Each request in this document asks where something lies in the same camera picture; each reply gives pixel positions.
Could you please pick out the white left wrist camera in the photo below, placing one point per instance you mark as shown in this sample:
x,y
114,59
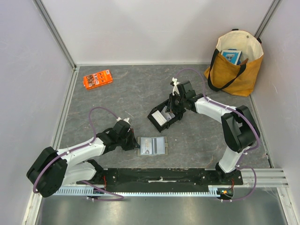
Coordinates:
x,y
127,120

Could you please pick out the black card tray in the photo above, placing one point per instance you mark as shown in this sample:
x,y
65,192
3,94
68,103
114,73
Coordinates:
x,y
162,108

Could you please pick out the light blue cable duct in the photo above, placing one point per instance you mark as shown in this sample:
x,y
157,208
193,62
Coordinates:
x,y
92,192

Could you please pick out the blue book in bag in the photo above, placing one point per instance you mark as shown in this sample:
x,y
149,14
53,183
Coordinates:
x,y
232,55

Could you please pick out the yellow canvas tote bag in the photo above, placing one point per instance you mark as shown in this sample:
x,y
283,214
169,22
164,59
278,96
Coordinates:
x,y
239,80

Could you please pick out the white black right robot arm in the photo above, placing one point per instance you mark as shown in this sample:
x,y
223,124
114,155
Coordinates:
x,y
239,128

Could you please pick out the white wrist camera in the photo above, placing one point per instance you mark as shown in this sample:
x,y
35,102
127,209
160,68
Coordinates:
x,y
127,120
175,85

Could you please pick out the orange card box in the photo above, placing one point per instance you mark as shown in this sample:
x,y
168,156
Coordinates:
x,y
97,79

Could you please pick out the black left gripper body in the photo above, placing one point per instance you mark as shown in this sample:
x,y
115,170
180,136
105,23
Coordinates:
x,y
127,142

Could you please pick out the beige leather card holder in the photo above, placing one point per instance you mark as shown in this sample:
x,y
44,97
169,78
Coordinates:
x,y
166,147

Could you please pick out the white card stack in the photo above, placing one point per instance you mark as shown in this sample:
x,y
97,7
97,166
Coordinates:
x,y
159,118

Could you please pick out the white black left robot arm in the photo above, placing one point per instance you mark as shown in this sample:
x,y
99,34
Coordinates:
x,y
55,168

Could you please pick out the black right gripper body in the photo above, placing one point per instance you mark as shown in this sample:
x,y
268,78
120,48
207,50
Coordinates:
x,y
174,107

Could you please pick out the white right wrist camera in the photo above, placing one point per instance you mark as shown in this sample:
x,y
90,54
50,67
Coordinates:
x,y
175,85

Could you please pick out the white magnetic stripe card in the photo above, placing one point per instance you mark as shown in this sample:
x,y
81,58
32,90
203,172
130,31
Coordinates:
x,y
158,144

